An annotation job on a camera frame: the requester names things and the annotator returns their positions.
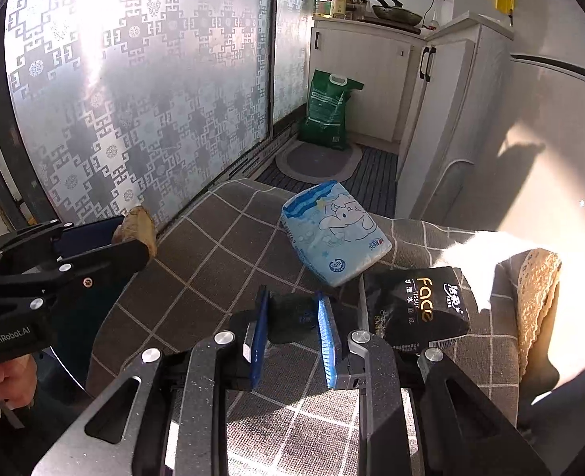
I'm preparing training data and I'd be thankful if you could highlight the grey checked tablecloth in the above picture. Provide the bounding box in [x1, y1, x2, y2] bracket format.
[86, 178, 563, 476]

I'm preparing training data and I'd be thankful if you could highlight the green rice bag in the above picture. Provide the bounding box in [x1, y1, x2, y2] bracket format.
[298, 69, 365, 150]

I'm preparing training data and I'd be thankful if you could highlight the grey oval floor mat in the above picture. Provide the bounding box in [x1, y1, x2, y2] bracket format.
[275, 140, 363, 182]

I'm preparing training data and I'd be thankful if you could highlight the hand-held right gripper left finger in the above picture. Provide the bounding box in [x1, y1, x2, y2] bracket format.
[32, 285, 273, 476]

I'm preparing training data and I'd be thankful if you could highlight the tan bread piece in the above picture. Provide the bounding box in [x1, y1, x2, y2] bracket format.
[113, 205, 157, 261]

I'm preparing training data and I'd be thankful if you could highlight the dark metal wok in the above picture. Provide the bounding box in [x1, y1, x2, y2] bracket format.
[369, 0, 424, 28]

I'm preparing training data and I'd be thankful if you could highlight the silver refrigerator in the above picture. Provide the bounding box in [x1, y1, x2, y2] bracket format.
[421, 52, 585, 388]

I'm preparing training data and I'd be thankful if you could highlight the patterned frosted glass door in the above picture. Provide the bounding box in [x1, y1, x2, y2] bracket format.
[5, 0, 318, 229]

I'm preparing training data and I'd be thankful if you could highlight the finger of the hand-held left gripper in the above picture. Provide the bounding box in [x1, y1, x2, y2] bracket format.
[0, 240, 150, 308]
[0, 215, 127, 271]

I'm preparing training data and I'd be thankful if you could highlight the black tissue pack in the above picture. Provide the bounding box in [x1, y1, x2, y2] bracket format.
[362, 266, 472, 350]

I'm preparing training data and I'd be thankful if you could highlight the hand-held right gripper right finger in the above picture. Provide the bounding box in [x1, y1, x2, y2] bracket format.
[315, 292, 551, 476]

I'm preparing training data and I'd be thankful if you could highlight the light blue tissue pack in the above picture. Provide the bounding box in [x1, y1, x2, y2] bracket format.
[281, 182, 393, 287]

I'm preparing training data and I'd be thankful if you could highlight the person's left hand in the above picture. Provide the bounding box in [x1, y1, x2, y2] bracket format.
[0, 357, 39, 430]

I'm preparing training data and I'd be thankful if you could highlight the white kitchen cabinet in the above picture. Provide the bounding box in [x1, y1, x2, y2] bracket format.
[399, 12, 514, 219]
[308, 15, 429, 142]

